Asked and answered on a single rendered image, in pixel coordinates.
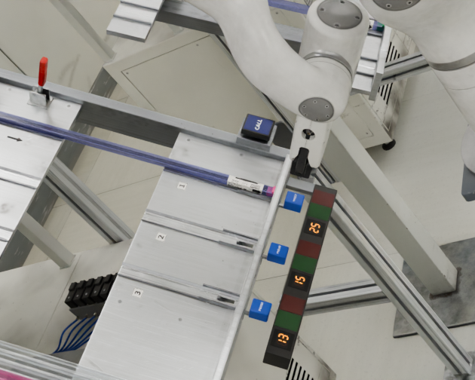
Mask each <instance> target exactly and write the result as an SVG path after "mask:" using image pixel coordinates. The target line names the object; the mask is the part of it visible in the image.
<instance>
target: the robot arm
mask: <svg viewBox="0 0 475 380"><path fill-rule="evenodd" d="M185 1H186V2H188V3H189V4H191V5H193V6H195V7H196V8H198V9H199V10H201V11H203V12H204V13H205V14H208V15H209V16H211V17H212V18H213V19H214V20H215V21H216V22H217V23H218V24H219V26H220V27H221V29H222V32H223V34H224V36H225V40H226V41H227V44H228V47H229V49H230V51H231V54H232V56H233V57H234V60H235V62H236V63H237V65H238V66H239V68H240V70H241V71H242V73H244V75H245V76H246V77H247V78H248V80H249V81H250V82H251V83H252V84H253V85H254V86H255V87H257V88H258V89H259V90H260V91H261V92H263V93H264V94H265V95H267V96H268V97H270V98H271V99H273V100H274V101H275V102H277V103H279V104H281V105H282V106H283V107H285V108H286V109H289V110H290V111H291V112H294V113H295V114H297V116H296V122H295V127H294V131H293V138H292V142H291V147H290V156H289V158H290V160H291V161H293V162H292V165H291V169H290V173H291V174H292V175H295V176H300V177H303V178H306V179H308V178H309V176H310V174H311V169H312V167H314V168H317V167H319V166H320V162H321V160H322V157H323V153H324V150H325V148H326V143H327V140H328V137H329V132H330V129H331V126H332V122H333V121H334V120H336V119H337V118H338V117H339V116H340V115H341V114H342V113H343V111H344V110H345V107H346V105H347V104H348V99H349V96H350V93H351V88H352V85H353V83H354V78H355V75H356V72H357V67H358V64H359V62H360V57H361V54H362V51H363V46H364V43H365V40H366V36H367V32H368V30H369V15H368V13H369V14H370V15H371V16H372V17H373V18H374V19H375V20H377V21H378V22H380V23H382V24H384V25H385V26H388V27H391V28H392V29H395V30H398V31H400V32H402V33H405V34H406V35H408V36H409V37H410V38H411V39H412V40H413V41H414V42H415V44H416V46H417V47H418V49H419V50H420V51H421V53H422V55H423V57H424V58H425V59H426V61H427V62H428V64H429V66H430V67H431V68H432V70H433V71H434V73H435V75H436V76H437V77H438V79H439V80H440V82H441V83H442V85H443V86H444V88H445V89H446V91H447V93H448V94H449V95H450V97H451V98H452V100H453V102H454V103H455V105H456V106H457V107H458V109H459V111H460V112H461V114H462V115H463V116H464V119H465V120H466V122H467V123H468V124H469V125H468V127H467V129H466V131H465V133H464V136H463V138H462V142H461V156H462V160H463V162H464V163H465V165H466V167H467V168H468V170H469V171H470V172H471V173H472V174H473V175H474V176H475V0H360V2H361V4H362V6H364V8H365V9H366V11H367V12H368V13H367V12H366V11H365V9H364V8H363V7H362V6H361V5H359V4H358V3H356V2H355V1H353V0H317V1H315V2H314V3H313V4H312V5H311V6H310V8H309V9H308V13H307V17H306V21H305V28H304V32H303V36H302V42H301V46H300V49H299V54H297V53H296V52H295V51H294V50H293V49H292V48H291V47H290V46H289V45H288V44H287V43H286V41H285V40H284V39H283V37H282V35H281V34H280V33H279V31H278V30H277V27H276V26H275V24H274V21H273V19H272V17H271V13H270V10H269V6H268V0H185Z"/></svg>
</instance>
